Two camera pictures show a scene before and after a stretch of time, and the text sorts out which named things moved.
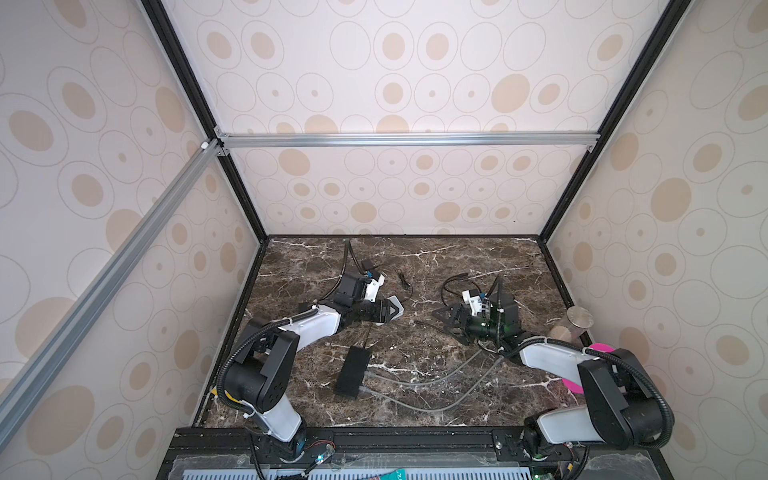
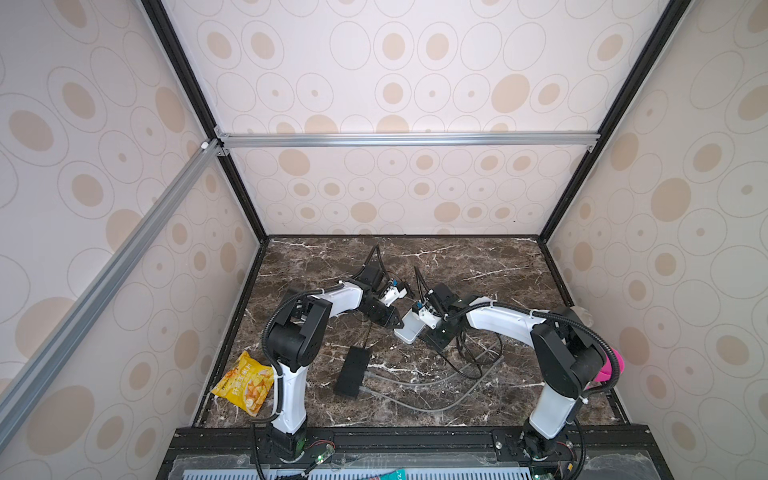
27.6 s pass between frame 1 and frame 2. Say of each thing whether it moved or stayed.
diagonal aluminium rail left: stayed
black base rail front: stayed
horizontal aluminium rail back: stayed
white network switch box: moved
